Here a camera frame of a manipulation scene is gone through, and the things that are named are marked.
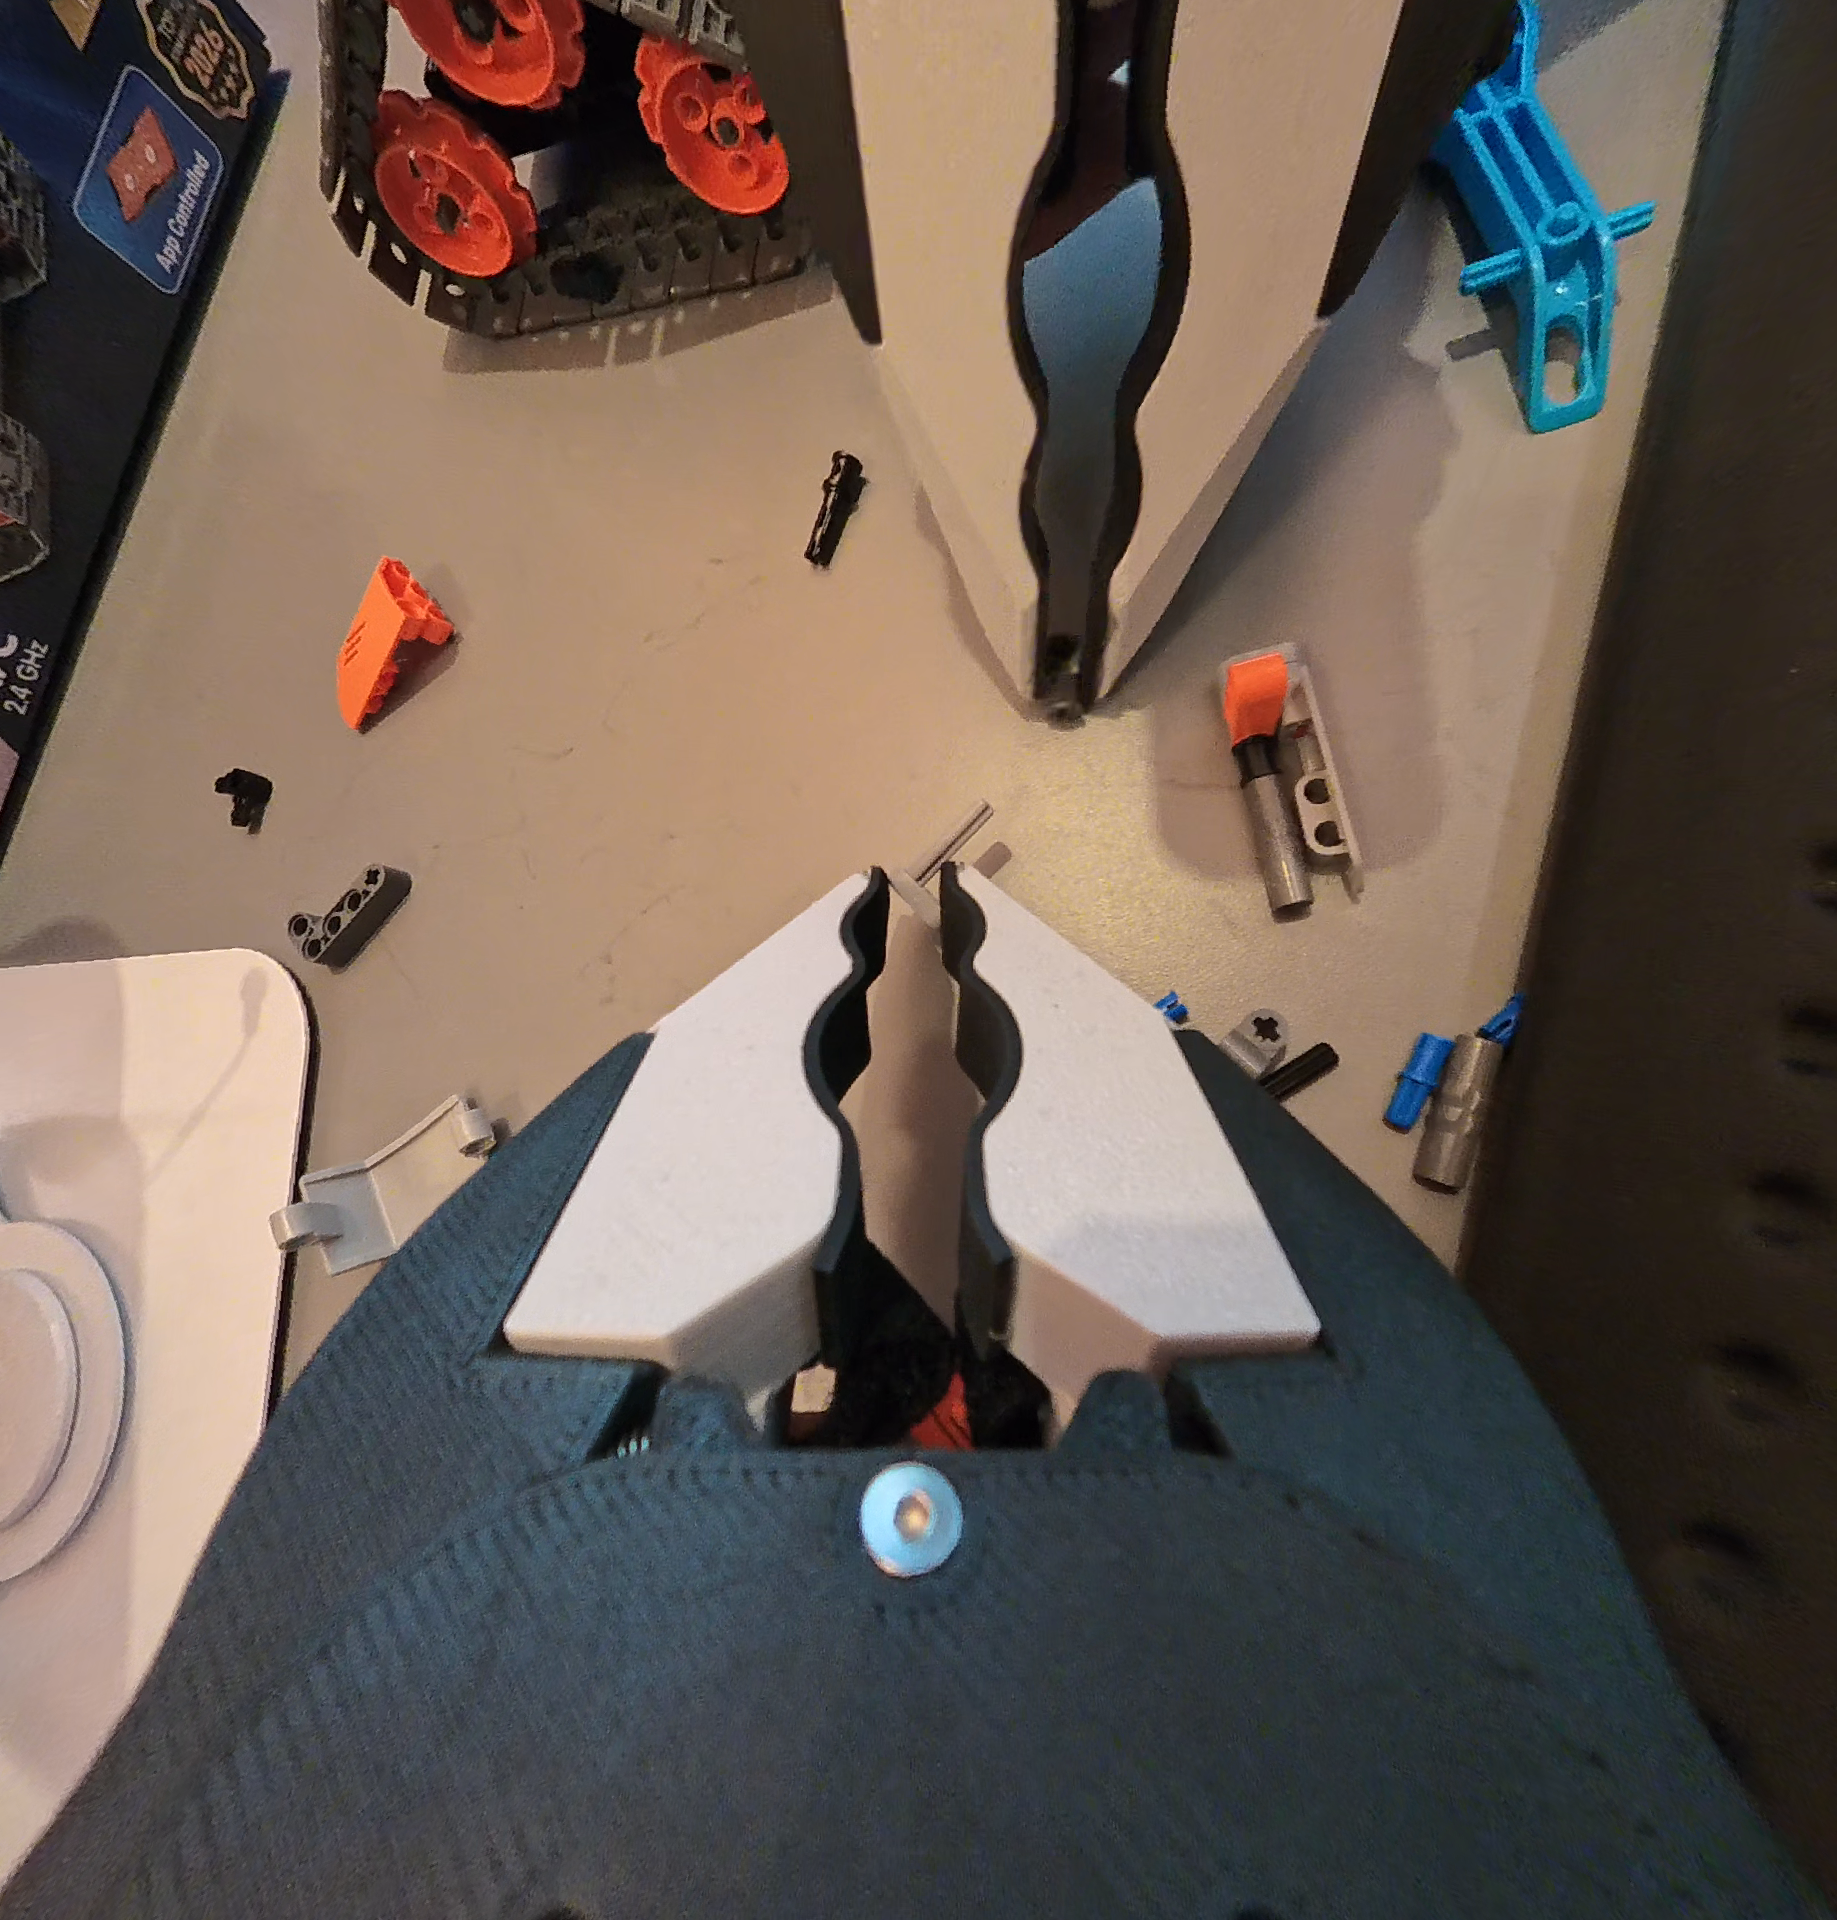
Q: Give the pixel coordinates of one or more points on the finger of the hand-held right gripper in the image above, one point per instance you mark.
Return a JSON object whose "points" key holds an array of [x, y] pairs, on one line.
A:
{"points": [[1263, 180], [947, 225]]}

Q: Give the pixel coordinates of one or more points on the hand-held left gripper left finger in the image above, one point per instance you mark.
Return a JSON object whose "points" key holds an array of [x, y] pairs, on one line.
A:
{"points": [[678, 1200]]}

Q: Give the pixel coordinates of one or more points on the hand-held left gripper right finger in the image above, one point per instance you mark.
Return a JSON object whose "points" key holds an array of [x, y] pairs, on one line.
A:
{"points": [[1157, 1200]]}

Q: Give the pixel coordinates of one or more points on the dark grey black pin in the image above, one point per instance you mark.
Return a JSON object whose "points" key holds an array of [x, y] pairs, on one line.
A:
{"points": [[1064, 666]]}

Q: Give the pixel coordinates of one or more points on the grey axle connector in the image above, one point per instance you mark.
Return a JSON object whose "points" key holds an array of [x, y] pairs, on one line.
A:
{"points": [[1251, 1038]]}

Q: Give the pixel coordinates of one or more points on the long black axle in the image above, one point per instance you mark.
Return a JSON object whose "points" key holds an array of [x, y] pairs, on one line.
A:
{"points": [[1302, 1067]]}

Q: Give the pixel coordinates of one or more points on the short blue pin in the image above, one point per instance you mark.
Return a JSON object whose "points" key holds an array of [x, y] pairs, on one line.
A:
{"points": [[1413, 1083]]}

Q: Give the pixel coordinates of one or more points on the cyan plastic tool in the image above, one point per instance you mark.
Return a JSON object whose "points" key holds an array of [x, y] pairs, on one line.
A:
{"points": [[1548, 255]]}

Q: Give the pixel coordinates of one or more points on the light grey curved panel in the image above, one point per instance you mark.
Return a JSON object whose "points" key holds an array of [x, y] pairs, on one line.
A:
{"points": [[378, 1185]]}

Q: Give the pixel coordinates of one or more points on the grey tube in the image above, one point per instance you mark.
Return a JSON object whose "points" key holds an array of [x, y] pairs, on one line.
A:
{"points": [[1458, 1110]]}

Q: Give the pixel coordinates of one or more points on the tracked toy robot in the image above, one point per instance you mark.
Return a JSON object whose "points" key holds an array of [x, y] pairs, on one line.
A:
{"points": [[453, 180]]}

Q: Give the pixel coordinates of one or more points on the short dark grey angled beam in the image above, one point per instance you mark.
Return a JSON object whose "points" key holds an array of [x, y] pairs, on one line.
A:
{"points": [[347, 911]]}

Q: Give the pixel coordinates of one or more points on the grey orange brick assembly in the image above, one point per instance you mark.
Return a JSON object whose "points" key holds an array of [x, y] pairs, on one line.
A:
{"points": [[1293, 781]]}

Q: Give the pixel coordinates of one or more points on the white book stand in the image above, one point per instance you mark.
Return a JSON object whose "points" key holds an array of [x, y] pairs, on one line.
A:
{"points": [[108, 1276]]}

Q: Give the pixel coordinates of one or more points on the small black connector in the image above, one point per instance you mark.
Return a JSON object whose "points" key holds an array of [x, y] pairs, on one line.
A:
{"points": [[242, 796]]}

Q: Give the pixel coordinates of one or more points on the orange angled block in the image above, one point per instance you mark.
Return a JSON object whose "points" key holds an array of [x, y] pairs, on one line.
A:
{"points": [[392, 636]]}

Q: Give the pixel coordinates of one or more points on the blue toy robot box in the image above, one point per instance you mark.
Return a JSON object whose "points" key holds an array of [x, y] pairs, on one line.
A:
{"points": [[78, 375]]}

